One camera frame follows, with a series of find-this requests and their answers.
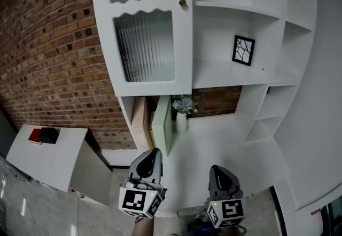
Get white power strip red button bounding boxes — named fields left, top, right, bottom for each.
left=69, top=188, right=86, bottom=200

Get dark glass panel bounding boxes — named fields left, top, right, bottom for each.
left=320, top=194, right=342, bottom=236

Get white desk with drawers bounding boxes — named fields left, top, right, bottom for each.
left=153, top=112, right=292, bottom=217

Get low white side cabinet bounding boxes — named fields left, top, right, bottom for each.
left=5, top=123, right=113, bottom=207

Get white vase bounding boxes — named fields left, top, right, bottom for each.
left=175, top=113, right=189, bottom=135

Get pink file binder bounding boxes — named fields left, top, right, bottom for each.
left=130, top=96, right=151, bottom=152

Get white cable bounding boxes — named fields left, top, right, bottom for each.
left=75, top=197, right=81, bottom=236

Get black device with blue display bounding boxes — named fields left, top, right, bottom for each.
left=188, top=218, right=223, bottom=236

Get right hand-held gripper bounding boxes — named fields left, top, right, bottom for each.
left=206, top=164, right=247, bottom=229

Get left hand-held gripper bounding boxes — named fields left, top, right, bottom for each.
left=119, top=148, right=168, bottom=219

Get white and blue flowers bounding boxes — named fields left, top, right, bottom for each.
left=170, top=94, right=199, bottom=116

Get green file binder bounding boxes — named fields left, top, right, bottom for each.
left=150, top=96, right=173, bottom=158

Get person's left forearm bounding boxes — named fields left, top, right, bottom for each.
left=134, top=217, right=156, bottom=236

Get white cabinet door ribbed glass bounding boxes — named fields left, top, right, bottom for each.
left=90, top=0, right=193, bottom=98

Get grey panel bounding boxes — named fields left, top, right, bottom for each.
left=0, top=108, right=30, bottom=180

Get red book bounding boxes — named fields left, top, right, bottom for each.
left=28, top=128, right=44, bottom=146

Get black box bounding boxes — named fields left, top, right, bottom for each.
left=37, top=127, right=60, bottom=145

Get thin green cable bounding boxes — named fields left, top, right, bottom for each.
left=20, top=194, right=41, bottom=236

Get black picture frame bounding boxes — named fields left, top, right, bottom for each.
left=231, top=35, right=256, bottom=67

